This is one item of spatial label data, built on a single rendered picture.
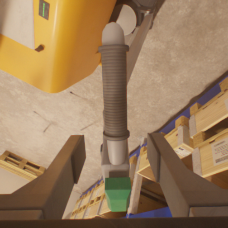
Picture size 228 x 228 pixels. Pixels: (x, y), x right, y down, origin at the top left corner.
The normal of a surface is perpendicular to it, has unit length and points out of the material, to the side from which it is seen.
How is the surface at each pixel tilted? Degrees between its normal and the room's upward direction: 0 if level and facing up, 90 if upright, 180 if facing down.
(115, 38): 39
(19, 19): 0
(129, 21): 0
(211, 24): 0
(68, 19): 45
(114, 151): 27
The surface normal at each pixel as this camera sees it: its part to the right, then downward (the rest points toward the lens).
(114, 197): -0.02, -0.01
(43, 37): -0.27, 0.68
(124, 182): -0.04, -0.71
